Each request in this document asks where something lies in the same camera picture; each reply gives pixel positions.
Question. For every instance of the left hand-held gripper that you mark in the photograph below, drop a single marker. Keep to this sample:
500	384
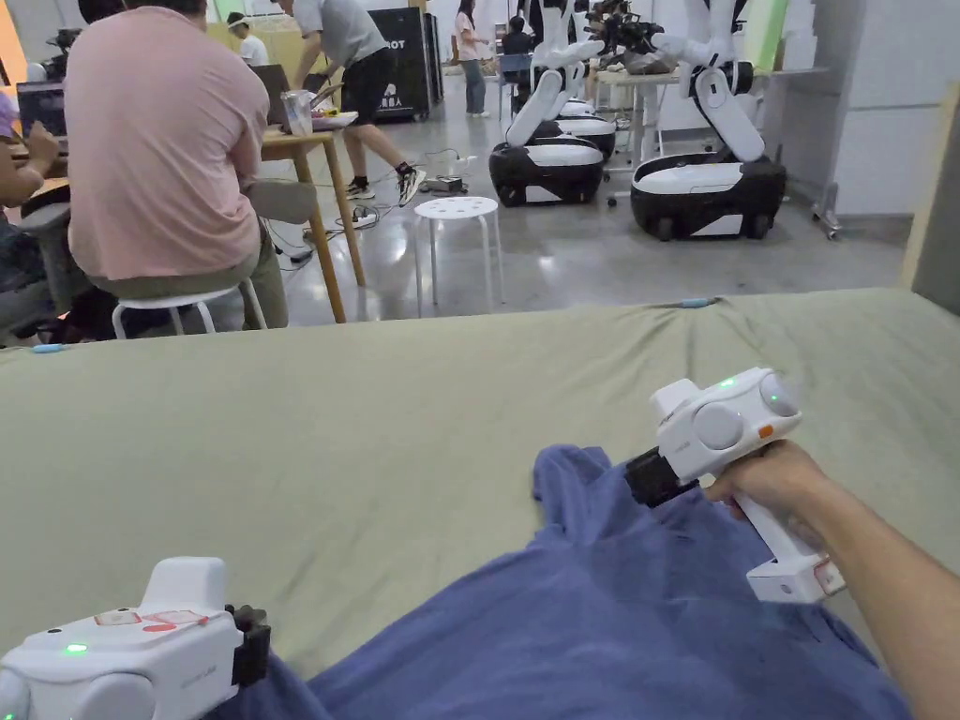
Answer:
112	664

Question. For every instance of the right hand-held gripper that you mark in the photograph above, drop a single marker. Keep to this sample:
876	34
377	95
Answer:
720	424

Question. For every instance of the blue shirt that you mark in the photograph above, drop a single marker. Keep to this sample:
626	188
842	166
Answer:
600	622

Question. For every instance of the person's right forearm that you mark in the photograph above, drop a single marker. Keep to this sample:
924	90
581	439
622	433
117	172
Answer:
900	592

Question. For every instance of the person's right hand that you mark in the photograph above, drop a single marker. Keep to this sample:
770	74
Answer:
787	480

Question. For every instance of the blue sheet clip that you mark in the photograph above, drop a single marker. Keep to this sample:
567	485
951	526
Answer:
46	348
694	303

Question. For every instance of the white and black robot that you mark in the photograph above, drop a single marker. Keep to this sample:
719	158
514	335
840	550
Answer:
547	161
705	187
589	129

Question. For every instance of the bed with pale green sheet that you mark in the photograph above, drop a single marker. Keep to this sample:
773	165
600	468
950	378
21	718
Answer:
300	420

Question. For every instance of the grey box on floor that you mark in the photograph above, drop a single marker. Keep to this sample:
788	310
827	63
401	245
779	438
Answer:
445	186

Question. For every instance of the white power strip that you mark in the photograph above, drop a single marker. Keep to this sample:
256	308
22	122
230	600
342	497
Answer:
363	218

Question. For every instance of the black cabinet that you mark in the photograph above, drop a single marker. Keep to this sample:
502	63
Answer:
409	67

